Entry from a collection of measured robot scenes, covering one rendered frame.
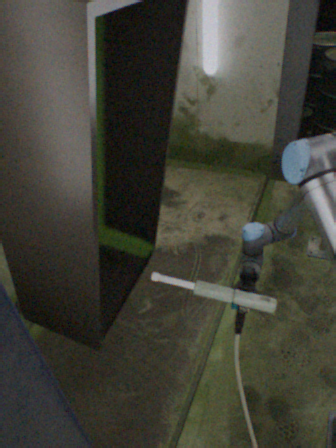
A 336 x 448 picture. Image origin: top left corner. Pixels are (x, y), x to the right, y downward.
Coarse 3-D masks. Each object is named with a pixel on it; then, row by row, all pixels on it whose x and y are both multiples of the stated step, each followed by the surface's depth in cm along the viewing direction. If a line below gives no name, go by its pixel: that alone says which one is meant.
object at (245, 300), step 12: (156, 276) 139; (168, 276) 139; (192, 288) 135; (204, 288) 132; (216, 288) 132; (228, 288) 132; (216, 300) 133; (228, 300) 130; (240, 300) 128; (252, 300) 127; (264, 300) 127; (240, 312) 133; (264, 312) 127; (240, 324) 136
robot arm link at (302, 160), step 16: (304, 144) 95; (320, 144) 95; (288, 160) 100; (304, 160) 93; (320, 160) 94; (288, 176) 101; (304, 176) 96; (320, 176) 93; (304, 192) 98; (320, 192) 93; (320, 208) 93; (320, 224) 94
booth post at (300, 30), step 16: (304, 0) 222; (288, 16) 231; (304, 16) 227; (288, 32) 236; (304, 32) 233; (288, 48) 242; (304, 48) 239; (288, 64) 249; (304, 64) 245; (288, 80) 255; (304, 80) 251; (288, 96) 262; (304, 96) 268; (288, 112) 269; (288, 128) 276; (288, 144) 284; (272, 160) 298; (272, 176) 307
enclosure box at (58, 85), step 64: (0, 0) 63; (64, 0) 59; (128, 0) 71; (0, 64) 72; (64, 64) 67; (128, 64) 125; (0, 128) 83; (64, 128) 76; (128, 128) 141; (0, 192) 98; (64, 192) 89; (128, 192) 163; (64, 256) 106; (128, 256) 177; (64, 320) 132
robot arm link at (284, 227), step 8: (296, 200) 129; (304, 200) 125; (288, 208) 136; (296, 208) 130; (304, 208) 128; (280, 216) 144; (288, 216) 137; (296, 216) 134; (304, 216) 133; (272, 224) 151; (280, 224) 144; (288, 224) 140; (296, 224) 139; (272, 232) 148; (280, 232) 147; (288, 232) 146; (272, 240) 149; (280, 240) 152
